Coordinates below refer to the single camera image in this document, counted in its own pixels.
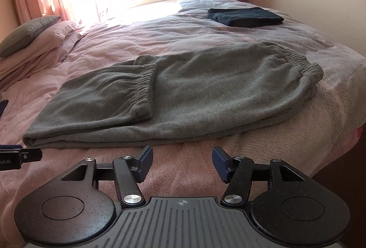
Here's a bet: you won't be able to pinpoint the grey pillow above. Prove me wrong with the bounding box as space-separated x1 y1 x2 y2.
0 15 61 59

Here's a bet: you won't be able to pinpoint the dark blue folded pants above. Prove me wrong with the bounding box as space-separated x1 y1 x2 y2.
207 7 285 27

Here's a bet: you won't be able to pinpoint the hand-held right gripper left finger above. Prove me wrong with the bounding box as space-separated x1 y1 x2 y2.
60 146 154 207

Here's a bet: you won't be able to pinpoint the grey pants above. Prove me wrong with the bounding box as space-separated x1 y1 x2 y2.
22 41 324 148

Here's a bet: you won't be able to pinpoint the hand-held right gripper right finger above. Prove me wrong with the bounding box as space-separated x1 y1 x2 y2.
212 146 306 205

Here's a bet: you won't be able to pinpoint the pale pink duvet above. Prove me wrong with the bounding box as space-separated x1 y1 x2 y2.
0 6 286 148

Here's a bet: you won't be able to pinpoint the pink grey herringbone blanket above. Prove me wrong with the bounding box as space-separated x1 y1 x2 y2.
0 0 366 208

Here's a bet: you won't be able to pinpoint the dark cloth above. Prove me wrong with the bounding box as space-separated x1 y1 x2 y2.
0 99 9 120

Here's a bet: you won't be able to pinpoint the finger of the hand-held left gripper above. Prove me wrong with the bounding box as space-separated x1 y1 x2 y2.
0 145 43 163

